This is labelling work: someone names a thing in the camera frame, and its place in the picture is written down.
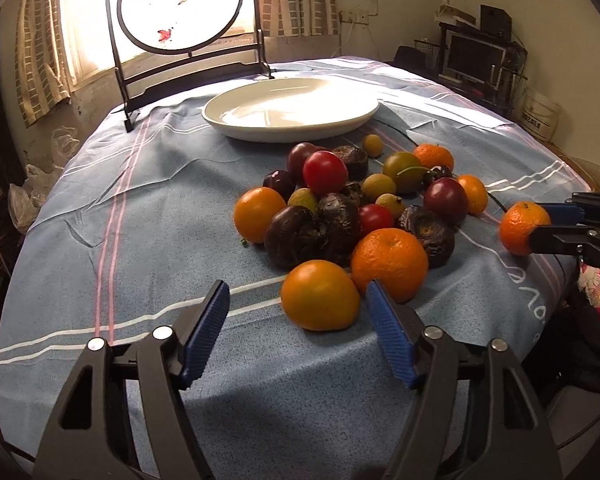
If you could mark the white oval plate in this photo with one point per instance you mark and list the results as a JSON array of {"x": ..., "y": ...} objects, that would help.
[{"x": 290, "y": 110}]

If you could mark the wrinkled passion fruit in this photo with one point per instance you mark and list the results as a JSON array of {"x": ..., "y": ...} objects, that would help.
[
  {"x": 294, "y": 237},
  {"x": 339, "y": 226},
  {"x": 433, "y": 234}
]

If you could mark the round painted screen on stand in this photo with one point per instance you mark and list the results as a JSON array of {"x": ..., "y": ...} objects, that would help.
[{"x": 164, "y": 47}]

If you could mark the small orange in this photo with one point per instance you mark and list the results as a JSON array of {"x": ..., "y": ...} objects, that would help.
[{"x": 476, "y": 194}]

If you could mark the large front orange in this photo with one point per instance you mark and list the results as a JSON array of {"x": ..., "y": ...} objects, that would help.
[{"x": 320, "y": 296}]

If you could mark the green-brown round fruit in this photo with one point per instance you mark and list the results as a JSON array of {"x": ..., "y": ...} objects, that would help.
[{"x": 406, "y": 171}]

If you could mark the dark plum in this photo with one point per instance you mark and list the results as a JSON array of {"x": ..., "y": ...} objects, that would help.
[{"x": 448, "y": 200}]

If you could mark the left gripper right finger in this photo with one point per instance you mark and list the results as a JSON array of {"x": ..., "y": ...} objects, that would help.
[{"x": 475, "y": 414}]

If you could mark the large front mandarin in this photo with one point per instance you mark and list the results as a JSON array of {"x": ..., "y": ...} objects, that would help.
[{"x": 393, "y": 257}]

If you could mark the small red tomato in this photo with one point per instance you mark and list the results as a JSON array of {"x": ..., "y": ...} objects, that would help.
[{"x": 374, "y": 217}]

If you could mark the small yellow kumquat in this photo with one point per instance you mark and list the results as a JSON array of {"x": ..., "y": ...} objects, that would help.
[{"x": 373, "y": 145}]

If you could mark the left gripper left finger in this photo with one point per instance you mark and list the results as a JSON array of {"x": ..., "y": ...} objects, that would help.
[{"x": 89, "y": 434}]

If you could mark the computer monitor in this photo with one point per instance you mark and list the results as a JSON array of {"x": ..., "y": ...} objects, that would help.
[{"x": 471, "y": 56}]

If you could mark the white bucket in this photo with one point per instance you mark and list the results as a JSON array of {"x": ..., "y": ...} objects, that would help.
[{"x": 539, "y": 115}]

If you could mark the left curtain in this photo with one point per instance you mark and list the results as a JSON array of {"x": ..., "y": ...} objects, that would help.
[{"x": 42, "y": 77}]

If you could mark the plastic bag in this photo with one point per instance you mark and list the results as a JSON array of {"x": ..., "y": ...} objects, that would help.
[{"x": 26, "y": 201}]

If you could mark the blue striped tablecloth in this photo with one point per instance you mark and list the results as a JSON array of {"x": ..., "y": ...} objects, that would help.
[{"x": 140, "y": 225}]

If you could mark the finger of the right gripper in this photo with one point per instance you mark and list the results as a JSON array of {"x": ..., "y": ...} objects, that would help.
[
  {"x": 558, "y": 240},
  {"x": 564, "y": 214}
]

